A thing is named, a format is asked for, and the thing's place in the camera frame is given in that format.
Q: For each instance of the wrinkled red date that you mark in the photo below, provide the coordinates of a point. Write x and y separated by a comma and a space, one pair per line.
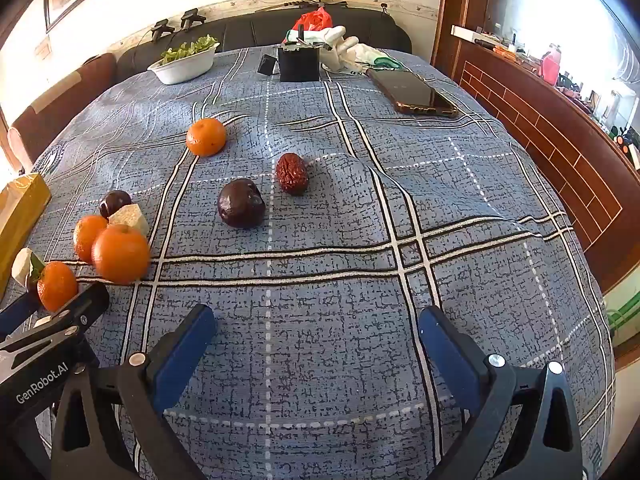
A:
292, 173

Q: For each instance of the white bowl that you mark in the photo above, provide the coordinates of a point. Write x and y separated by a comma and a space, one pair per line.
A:
182, 70

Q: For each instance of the brown upholstered chair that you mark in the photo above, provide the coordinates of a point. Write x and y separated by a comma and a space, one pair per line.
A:
55, 105

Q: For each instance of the blue plaid tablecloth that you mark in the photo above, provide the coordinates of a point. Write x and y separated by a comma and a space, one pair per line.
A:
325, 285

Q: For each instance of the orange tangerine with leaf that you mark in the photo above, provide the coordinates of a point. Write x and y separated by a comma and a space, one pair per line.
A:
57, 286

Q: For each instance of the green leafy vegetables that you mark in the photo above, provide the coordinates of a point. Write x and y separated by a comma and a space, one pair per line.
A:
187, 49

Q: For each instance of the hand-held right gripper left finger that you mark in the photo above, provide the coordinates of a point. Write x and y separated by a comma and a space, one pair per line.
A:
182, 355

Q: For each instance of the small dark purple plum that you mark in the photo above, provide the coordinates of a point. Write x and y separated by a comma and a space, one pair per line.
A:
112, 201

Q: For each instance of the small black card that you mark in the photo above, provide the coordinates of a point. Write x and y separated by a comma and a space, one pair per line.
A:
266, 65

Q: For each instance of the pale sugarcane chunk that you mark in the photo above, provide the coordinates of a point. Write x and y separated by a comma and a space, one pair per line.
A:
21, 267
131, 217

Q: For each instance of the black smartphone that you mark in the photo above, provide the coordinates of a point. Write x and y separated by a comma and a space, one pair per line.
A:
412, 92

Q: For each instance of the small orange tangerine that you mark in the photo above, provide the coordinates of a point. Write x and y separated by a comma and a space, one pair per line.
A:
86, 239
206, 136

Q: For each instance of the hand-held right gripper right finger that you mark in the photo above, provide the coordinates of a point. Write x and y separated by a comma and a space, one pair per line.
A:
447, 355

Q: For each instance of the black device on sofa back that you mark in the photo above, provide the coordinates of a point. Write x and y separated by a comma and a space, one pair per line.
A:
192, 18
162, 29

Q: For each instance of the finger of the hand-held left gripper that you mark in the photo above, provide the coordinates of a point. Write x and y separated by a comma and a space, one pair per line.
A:
85, 307
17, 315

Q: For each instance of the red plastic bag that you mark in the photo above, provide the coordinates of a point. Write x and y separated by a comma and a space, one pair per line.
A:
314, 20

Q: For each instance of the red plastic container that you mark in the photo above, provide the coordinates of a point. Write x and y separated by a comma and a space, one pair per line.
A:
550, 65

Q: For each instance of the white work gloves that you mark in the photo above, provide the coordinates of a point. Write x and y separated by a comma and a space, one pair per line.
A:
350, 47

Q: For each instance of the large dark purple plum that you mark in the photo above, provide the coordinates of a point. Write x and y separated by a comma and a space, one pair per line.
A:
241, 203

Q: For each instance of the black sofa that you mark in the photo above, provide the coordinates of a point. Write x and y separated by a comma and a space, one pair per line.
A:
240, 32

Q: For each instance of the paper wall note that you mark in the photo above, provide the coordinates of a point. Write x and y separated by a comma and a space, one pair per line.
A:
43, 48

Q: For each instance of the wooden brick-pattern partition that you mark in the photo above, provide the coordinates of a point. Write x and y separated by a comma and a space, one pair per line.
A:
560, 160

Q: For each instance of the large orange tangerine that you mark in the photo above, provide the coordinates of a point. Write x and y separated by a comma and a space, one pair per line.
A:
121, 255

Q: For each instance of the black square box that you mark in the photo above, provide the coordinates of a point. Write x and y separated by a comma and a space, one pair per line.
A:
299, 65

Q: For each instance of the yellow cardboard tray box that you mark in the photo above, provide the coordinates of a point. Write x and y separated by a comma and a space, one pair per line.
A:
20, 215

